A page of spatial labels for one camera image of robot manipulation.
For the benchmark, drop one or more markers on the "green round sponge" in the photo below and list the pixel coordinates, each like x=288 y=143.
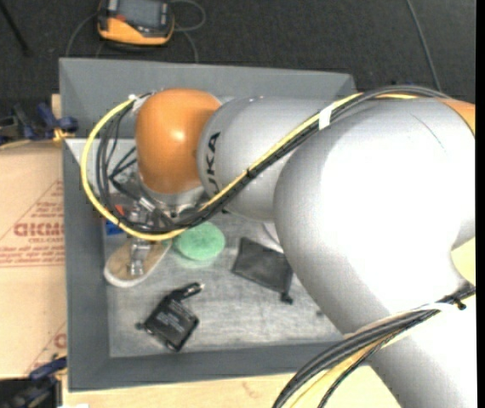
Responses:
x=200 y=241

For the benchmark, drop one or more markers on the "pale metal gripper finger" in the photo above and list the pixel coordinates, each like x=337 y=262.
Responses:
x=143 y=256
x=133 y=258

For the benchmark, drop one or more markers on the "brown cardboard board, red print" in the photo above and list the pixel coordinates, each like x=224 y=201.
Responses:
x=21 y=270

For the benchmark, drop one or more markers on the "black power adapter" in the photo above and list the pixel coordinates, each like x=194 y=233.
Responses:
x=172 y=319

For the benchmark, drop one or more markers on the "small blue block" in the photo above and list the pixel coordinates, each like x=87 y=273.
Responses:
x=111 y=228

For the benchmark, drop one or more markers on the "black fabric pouch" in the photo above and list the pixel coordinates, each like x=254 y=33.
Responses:
x=264 y=266

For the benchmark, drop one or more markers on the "grey metal bin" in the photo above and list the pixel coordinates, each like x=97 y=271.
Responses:
x=242 y=313

